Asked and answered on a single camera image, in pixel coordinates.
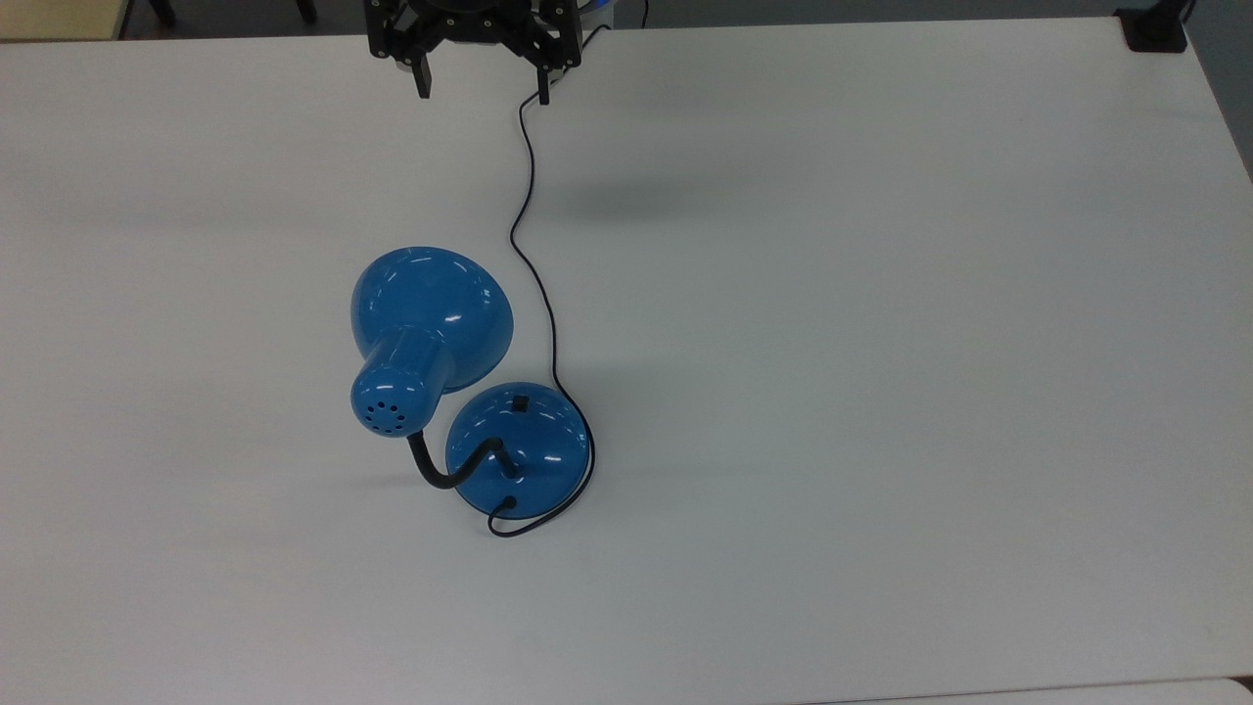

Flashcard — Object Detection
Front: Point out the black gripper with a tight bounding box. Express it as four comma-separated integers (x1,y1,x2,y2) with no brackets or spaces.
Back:
365,0,584,106

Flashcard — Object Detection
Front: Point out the blue desk lamp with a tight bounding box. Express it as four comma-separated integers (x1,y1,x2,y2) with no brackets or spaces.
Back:
349,245,591,521

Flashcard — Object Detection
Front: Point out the light wooden board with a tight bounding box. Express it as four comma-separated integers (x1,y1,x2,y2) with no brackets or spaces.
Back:
0,0,134,43

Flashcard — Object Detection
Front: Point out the black table clamp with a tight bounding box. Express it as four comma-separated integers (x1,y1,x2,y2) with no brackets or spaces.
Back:
1115,0,1197,53

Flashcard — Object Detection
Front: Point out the black lamp power cable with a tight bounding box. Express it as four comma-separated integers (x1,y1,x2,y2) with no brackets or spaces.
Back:
487,23,614,539

